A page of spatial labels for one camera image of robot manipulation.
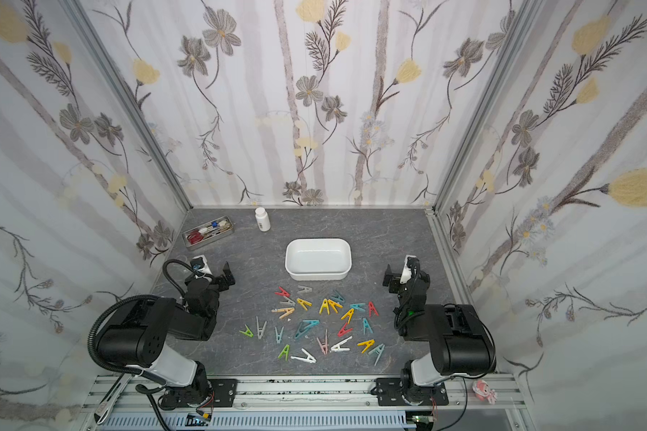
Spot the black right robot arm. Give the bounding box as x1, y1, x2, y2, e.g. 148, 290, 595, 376
371, 255, 497, 407

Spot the pink tape dispenser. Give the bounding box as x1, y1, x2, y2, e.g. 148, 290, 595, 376
472, 379, 498, 405

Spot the lime green clothespin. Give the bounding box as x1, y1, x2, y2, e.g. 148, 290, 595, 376
278, 345, 290, 360
240, 325, 254, 338

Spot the turquoise clothespin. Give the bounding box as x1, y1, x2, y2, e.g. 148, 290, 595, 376
350, 303, 366, 312
362, 318, 373, 335

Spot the white plastic storage box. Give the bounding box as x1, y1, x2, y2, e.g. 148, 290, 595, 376
284, 238, 352, 281

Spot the beige clothespin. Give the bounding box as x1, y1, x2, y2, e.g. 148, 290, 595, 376
271, 307, 295, 320

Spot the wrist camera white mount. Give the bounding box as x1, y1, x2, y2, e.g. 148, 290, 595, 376
400, 255, 417, 285
190, 255, 212, 277

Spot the lime green clothespin bottom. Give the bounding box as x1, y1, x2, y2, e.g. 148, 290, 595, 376
278, 345, 290, 360

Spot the pink clothespin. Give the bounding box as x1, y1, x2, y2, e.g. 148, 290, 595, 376
316, 330, 329, 356

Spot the metal tray with tools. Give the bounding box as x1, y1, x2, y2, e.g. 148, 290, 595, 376
182, 217, 235, 251

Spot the dark teal clothespin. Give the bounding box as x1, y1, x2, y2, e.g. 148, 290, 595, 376
331, 291, 345, 305

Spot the white clothespin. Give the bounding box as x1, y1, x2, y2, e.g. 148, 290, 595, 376
330, 337, 352, 353
291, 348, 317, 364

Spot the white clothespin bottom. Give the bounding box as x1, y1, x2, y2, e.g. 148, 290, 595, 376
291, 348, 317, 364

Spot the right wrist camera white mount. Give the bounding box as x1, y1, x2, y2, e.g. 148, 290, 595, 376
400, 255, 417, 285

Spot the white pill bottle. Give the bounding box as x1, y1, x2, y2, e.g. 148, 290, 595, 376
255, 207, 271, 233

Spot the red clothespin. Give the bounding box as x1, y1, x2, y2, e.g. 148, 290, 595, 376
368, 302, 379, 317
337, 323, 352, 338
276, 287, 291, 299

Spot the white clothespin centre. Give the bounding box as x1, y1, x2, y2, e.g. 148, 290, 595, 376
330, 337, 352, 353

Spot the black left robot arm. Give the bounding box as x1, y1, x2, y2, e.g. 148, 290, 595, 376
87, 259, 237, 411

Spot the sage green clothespin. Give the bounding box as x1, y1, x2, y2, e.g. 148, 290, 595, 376
274, 327, 284, 344
370, 344, 386, 366

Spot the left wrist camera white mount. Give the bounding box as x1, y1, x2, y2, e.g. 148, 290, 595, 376
190, 255, 212, 277

